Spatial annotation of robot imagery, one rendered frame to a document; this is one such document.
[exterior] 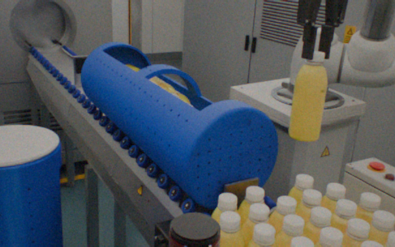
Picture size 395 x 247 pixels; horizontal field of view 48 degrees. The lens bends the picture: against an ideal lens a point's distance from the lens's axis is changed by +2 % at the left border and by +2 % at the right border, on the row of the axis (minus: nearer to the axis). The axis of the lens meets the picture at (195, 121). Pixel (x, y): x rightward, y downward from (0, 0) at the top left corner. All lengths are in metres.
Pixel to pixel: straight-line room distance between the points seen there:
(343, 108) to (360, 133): 1.14
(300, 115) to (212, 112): 0.21
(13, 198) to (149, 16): 5.60
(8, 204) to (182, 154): 0.51
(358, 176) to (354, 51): 0.68
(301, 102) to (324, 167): 0.89
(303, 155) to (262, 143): 0.63
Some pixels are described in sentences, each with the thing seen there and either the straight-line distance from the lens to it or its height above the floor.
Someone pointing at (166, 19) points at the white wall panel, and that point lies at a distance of 6.86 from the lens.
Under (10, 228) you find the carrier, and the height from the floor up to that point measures 0.84.
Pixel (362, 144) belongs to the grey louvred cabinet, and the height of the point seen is 0.50.
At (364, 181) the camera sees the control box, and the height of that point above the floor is 1.08.
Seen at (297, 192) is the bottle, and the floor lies 1.07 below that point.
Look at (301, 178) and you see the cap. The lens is 1.06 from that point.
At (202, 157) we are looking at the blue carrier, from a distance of 1.05.
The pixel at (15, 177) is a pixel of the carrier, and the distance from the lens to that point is 1.28.
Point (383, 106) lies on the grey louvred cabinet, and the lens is 3.02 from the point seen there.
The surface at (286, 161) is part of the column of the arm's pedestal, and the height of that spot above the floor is 0.82.
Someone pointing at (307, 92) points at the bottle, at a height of 1.30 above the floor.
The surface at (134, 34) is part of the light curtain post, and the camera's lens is 2.45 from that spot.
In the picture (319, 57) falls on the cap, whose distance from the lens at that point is 1.00.
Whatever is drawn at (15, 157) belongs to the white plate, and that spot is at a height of 1.04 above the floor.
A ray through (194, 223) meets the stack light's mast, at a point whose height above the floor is 1.26.
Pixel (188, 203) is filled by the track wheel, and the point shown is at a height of 0.97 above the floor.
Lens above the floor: 1.57
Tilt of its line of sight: 21 degrees down
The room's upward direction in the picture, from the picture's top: 3 degrees clockwise
